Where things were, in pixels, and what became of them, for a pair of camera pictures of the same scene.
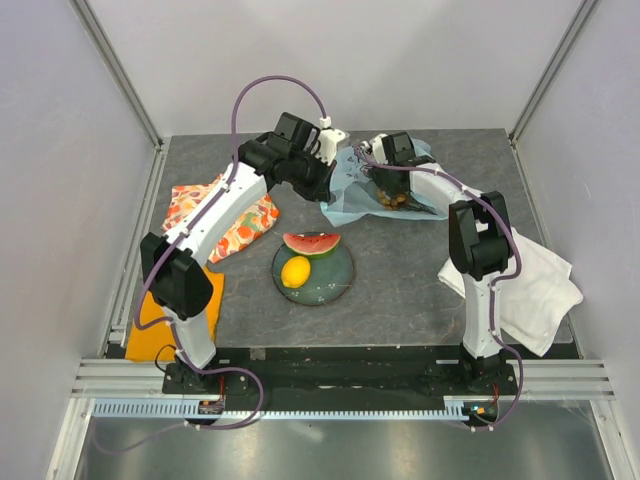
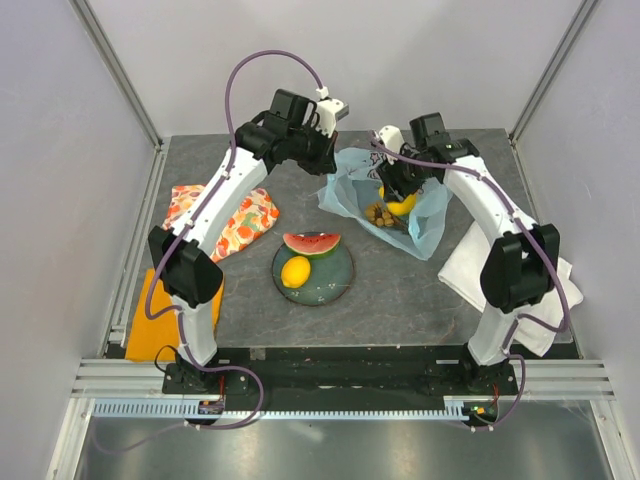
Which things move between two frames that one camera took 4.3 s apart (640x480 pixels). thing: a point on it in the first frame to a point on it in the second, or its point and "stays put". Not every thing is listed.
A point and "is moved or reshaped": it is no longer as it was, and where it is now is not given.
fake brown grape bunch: (400, 201) to (378, 214)
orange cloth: (153, 337) stays put
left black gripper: (321, 190) to (325, 163)
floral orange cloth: (258, 220) stays put
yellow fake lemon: (295, 272) stays put
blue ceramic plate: (331, 277) stays put
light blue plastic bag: (353, 198) is moved or reshaped
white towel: (535, 301) stays put
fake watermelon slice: (312, 244) stays put
